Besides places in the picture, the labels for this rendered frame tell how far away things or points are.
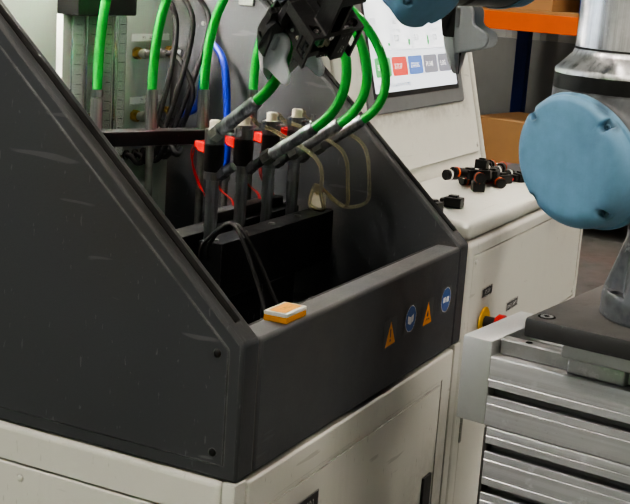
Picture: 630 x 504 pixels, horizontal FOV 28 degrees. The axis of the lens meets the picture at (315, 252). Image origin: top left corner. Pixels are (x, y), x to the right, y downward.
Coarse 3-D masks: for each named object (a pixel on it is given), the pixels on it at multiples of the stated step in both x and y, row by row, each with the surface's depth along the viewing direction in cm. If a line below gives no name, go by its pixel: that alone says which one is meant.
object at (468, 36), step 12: (456, 12) 163; (468, 12) 163; (456, 24) 163; (468, 24) 163; (444, 36) 164; (456, 36) 164; (468, 36) 163; (480, 36) 163; (456, 48) 164; (468, 48) 164; (480, 48) 163; (456, 60) 166; (456, 72) 167
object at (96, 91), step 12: (108, 0) 175; (108, 12) 176; (96, 36) 177; (96, 48) 178; (96, 60) 178; (288, 60) 153; (96, 72) 178; (96, 84) 179; (276, 84) 155; (96, 96) 179; (264, 96) 156
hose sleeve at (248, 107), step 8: (248, 104) 158; (256, 104) 157; (232, 112) 160; (240, 112) 159; (248, 112) 158; (224, 120) 161; (232, 120) 160; (240, 120) 160; (216, 128) 162; (224, 128) 161; (232, 128) 161
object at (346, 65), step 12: (168, 0) 181; (156, 24) 182; (156, 36) 182; (156, 48) 183; (156, 60) 183; (348, 60) 169; (156, 72) 184; (348, 72) 170; (156, 84) 184; (348, 84) 170; (156, 96) 185; (336, 96) 171; (156, 108) 185; (336, 108) 171; (156, 120) 186; (324, 120) 172; (300, 132) 174; (312, 132) 173; (276, 144) 176; (288, 144) 175; (264, 156) 177; (276, 156) 177
